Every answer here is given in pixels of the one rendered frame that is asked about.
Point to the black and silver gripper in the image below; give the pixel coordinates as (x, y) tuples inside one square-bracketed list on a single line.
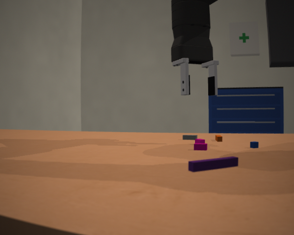
[(191, 45)]

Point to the orange rod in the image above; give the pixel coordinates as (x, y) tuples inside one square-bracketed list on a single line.
[(218, 138)]

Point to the grey rod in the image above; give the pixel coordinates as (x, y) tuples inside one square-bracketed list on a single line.
[(189, 137)]

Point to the small dark blue cube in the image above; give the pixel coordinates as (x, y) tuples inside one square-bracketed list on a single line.
[(254, 144)]

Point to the dark purple rod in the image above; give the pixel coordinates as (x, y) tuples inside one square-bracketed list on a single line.
[(210, 164)]

